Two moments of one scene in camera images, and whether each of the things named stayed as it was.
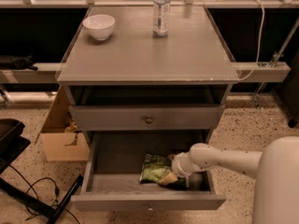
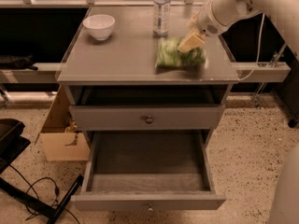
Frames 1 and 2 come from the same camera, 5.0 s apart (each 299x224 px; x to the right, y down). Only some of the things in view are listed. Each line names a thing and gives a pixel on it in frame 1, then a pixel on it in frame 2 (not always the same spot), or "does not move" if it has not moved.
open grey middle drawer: [112, 169] does not move
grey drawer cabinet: [147, 82] does not move
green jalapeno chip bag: [155, 166] → [169, 59]
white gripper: [178, 168] → [207, 20]
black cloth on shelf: [17, 63] does not move
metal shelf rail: [248, 72] does not move
